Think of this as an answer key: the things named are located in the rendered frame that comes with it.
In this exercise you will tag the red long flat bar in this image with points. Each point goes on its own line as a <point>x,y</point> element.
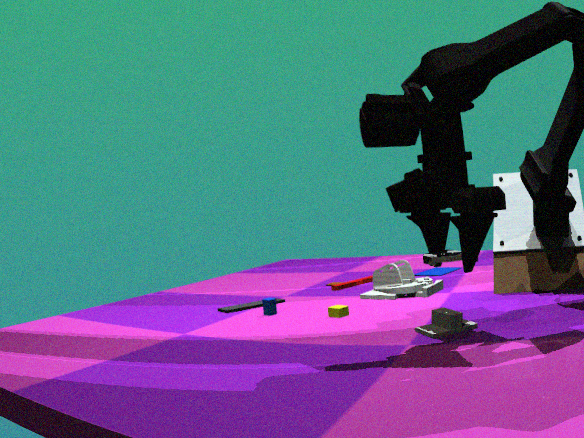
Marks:
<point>351,283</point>

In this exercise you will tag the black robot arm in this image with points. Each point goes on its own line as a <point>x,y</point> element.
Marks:
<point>458,73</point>

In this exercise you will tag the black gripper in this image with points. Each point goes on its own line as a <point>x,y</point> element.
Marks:
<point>475,204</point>

